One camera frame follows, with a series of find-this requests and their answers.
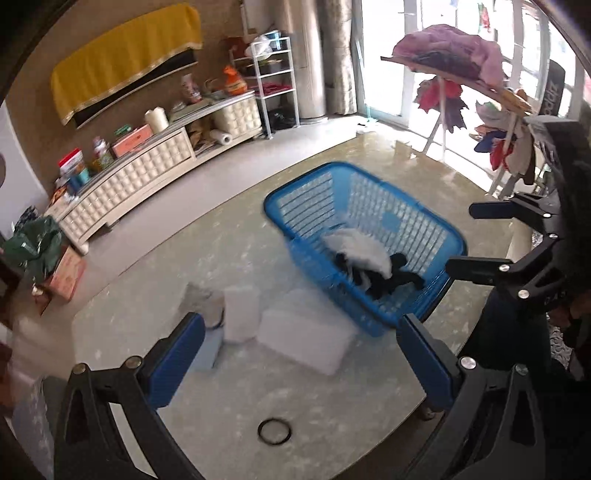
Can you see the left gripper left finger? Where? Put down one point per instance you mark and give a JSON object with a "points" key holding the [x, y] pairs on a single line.
{"points": [[167, 362]]}

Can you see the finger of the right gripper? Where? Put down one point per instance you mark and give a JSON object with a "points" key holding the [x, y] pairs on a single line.
{"points": [[492, 210], [477, 270]]}

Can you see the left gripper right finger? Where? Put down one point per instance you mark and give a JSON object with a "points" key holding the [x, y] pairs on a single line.
{"points": [[432, 361]]}

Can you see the white quilted cloth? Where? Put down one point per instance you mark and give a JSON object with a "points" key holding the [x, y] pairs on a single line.
{"points": [[359, 255]]}

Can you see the light blue folded cloth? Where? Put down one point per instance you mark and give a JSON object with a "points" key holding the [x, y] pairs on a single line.
{"points": [[207, 354]]}

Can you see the grey rough cloth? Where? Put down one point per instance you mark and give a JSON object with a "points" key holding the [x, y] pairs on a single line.
{"points": [[208, 303]]}

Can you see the small white folded cloth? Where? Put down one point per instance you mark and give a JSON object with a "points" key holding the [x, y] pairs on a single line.
{"points": [[241, 313]]}

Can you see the wooden clothes drying rack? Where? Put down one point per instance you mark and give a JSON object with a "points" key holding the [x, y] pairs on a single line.
{"points": [[468, 104]]}

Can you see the orange cardboard box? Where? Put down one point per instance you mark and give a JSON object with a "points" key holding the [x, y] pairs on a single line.
{"points": [[67, 275]]}

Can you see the large white folded cloth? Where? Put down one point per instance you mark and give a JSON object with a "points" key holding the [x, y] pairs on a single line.
{"points": [[305, 326]]}

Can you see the blue plastic laundry basket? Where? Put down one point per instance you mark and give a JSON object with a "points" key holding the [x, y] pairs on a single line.
{"points": [[339, 195]]}

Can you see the pink cloth on rack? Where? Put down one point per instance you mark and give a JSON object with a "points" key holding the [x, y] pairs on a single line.
{"points": [[451, 50]]}

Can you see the green plastic bag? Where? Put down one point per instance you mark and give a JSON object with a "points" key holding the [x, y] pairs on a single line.
{"points": [[36, 248]]}

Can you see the cream tufted TV cabinet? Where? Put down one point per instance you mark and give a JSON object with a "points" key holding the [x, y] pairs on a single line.
{"points": [[165, 157]]}

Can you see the red white box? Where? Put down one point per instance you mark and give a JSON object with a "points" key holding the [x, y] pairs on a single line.
{"points": [[73, 161]]}

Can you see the pink flat box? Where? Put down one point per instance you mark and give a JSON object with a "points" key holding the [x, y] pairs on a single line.
{"points": [[131, 141]]}

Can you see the white paper towel roll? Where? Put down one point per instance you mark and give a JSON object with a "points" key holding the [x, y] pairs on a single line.
{"points": [[220, 137]]}

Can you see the cream cylinder candle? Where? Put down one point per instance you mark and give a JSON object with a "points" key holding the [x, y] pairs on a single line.
{"points": [[156, 119]]}

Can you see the silver standing air conditioner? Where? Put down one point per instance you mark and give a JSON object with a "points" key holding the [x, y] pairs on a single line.
{"points": [[299, 19]]}

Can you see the white metal shelf rack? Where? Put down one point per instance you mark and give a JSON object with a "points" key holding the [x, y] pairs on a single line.
{"points": [[267, 64]]}

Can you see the orange detergent bottle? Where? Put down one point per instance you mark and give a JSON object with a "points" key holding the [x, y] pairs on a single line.
{"points": [[234, 84]]}

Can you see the yellow cloth covered television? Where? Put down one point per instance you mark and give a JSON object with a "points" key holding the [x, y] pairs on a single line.
{"points": [[121, 56]]}

